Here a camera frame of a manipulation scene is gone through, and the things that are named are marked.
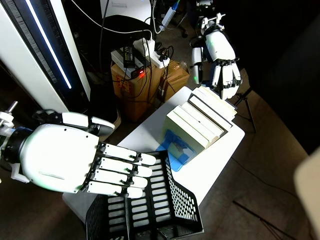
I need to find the small cardboard box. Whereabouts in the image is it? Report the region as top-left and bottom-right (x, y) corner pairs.
(159, 59), (191, 103)

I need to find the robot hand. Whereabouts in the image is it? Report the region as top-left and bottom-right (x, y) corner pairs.
(190, 27), (243, 101)
(18, 111), (157, 200)

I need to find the white adapter with blue plug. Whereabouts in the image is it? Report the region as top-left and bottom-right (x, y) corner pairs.
(161, 6), (177, 26)

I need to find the white spine book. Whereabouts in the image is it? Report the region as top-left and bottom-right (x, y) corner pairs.
(191, 91), (236, 123)

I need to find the white tower with light strip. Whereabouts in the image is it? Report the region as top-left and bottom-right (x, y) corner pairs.
(0, 0), (91, 113)

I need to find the black tripod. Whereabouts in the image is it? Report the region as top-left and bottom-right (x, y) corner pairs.
(231, 87), (258, 133)

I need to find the black Let It Be book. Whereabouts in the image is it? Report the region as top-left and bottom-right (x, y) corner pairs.
(187, 94), (233, 133)

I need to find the silver black power supply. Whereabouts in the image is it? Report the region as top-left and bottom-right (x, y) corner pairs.
(110, 45), (146, 79)

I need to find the cream spine book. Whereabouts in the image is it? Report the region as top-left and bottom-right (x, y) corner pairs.
(196, 87), (238, 117)

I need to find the cream rounded casing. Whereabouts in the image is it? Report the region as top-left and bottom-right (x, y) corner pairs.
(293, 149), (320, 240)

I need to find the pale green book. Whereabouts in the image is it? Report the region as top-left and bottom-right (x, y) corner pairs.
(162, 109), (210, 161)

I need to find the white power strip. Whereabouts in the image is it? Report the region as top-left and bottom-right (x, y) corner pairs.
(133, 37), (171, 70)

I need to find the white box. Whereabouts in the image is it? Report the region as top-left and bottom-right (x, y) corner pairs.
(99, 0), (154, 26)

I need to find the large cardboard box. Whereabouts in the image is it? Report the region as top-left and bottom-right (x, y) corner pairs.
(110, 61), (163, 123)

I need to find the short black white book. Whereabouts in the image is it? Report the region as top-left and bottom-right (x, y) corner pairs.
(174, 104), (218, 146)

